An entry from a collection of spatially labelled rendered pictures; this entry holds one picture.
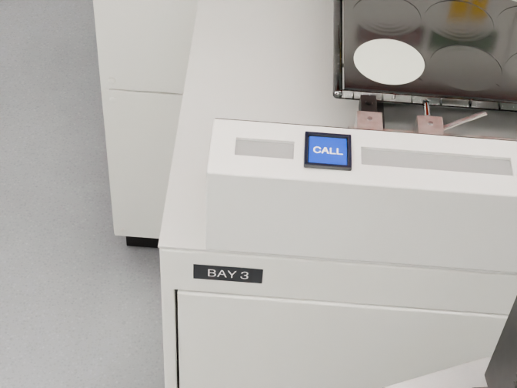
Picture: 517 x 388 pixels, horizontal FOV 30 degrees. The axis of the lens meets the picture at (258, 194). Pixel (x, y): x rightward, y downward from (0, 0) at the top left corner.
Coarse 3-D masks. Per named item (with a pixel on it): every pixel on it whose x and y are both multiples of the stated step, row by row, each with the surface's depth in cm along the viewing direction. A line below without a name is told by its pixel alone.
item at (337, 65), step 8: (336, 0) 145; (336, 16) 142; (336, 24) 141; (336, 32) 140; (336, 40) 139; (336, 48) 137; (336, 56) 136; (336, 64) 135; (336, 72) 134; (336, 80) 133; (336, 88) 131; (336, 96) 131
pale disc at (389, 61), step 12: (360, 48) 138; (372, 48) 138; (384, 48) 138; (396, 48) 138; (408, 48) 139; (360, 60) 136; (372, 60) 136; (384, 60) 136; (396, 60) 137; (408, 60) 137; (420, 60) 137; (372, 72) 134; (384, 72) 135; (396, 72) 135; (408, 72) 135; (420, 72) 135; (396, 84) 133
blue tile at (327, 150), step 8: (312, 136) 116; (312, 144) 115; (320, 144) 115; (328, 144) 115; (336, 144) 115; (344, 144) 115; (312, 152) 114; (320, 152) 114; (328, 152) 114; (336, 152) 114; (344, 152) 114; (312, 160) 113; (320, 160) 113; (328, 160) 113; (336, 160) 113; (344, 160) 113
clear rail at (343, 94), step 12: (348, 96) 131; (384, 96) 131; (396, 96) 131; (408, 96) 131; (420, 96) 131; (432, 96) 131; (468, 108) 131; (480, 108) 131; (492, 108) 131; (504, 108) 131; (516, 108) 131
